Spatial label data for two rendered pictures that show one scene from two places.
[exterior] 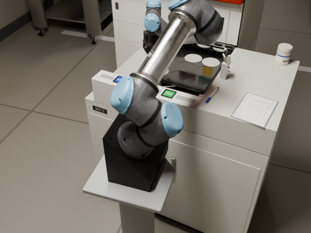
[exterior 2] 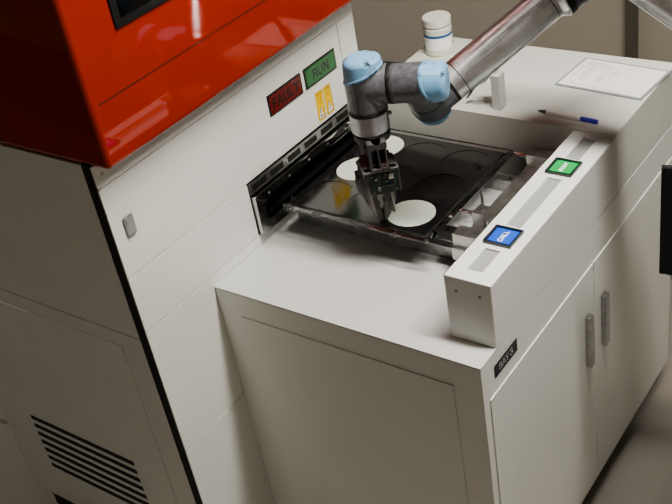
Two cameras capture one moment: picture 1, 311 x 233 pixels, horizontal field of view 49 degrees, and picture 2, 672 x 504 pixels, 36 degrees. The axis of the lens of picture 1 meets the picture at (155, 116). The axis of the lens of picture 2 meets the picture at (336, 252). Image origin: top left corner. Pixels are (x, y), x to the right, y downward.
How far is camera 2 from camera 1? 220 cm
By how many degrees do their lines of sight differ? 59
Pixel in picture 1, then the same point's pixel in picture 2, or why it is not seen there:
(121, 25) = (155, 271)
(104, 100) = (512, 316)
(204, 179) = (632, 279)
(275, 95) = (563, 60)
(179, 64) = not seen: hidden behind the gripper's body
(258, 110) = (618, 75)
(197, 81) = (468, 161)
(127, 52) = (187, 336)
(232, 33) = not seen: hidden behind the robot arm
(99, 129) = (507, 422)
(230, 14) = (339, 32)
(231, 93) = (558, 99)
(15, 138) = not seen: outside the picture
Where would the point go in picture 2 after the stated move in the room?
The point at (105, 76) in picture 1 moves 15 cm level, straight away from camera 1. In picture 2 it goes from (477, 266) to (394, 278)
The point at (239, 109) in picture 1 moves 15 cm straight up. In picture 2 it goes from (618, 91) to (617, 27)
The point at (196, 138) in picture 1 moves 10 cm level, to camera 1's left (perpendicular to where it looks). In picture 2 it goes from (620, 203) to (623, 228)
